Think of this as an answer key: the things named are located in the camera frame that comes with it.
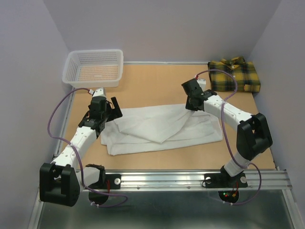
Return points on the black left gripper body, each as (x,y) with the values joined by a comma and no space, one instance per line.
(104,115)

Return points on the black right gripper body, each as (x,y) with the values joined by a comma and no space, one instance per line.
(188,104)

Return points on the white long sleeve shirt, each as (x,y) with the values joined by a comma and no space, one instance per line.
(157,128)

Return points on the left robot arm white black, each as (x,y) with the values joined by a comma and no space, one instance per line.
(62,180)

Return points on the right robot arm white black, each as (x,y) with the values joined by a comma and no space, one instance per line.
(253,134)

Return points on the white perforated plastic basket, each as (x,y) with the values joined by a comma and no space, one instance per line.
(93,68)

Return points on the yellow plaid folded shirt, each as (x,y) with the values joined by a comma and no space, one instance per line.
(242,71)

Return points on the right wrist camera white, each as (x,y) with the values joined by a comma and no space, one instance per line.
(202,83)

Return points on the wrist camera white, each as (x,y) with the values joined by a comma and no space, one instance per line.
(100,92)
(202,83)

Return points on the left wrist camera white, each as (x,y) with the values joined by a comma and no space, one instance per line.
(100,92)

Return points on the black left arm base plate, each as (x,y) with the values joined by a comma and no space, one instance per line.
(111,182)

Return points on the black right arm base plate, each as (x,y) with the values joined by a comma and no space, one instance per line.
(221,180)

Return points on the aluminium mounting rail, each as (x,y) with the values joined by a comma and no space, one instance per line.
(177,180)

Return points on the metal table frame edge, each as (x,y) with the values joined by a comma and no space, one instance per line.
(36,213)

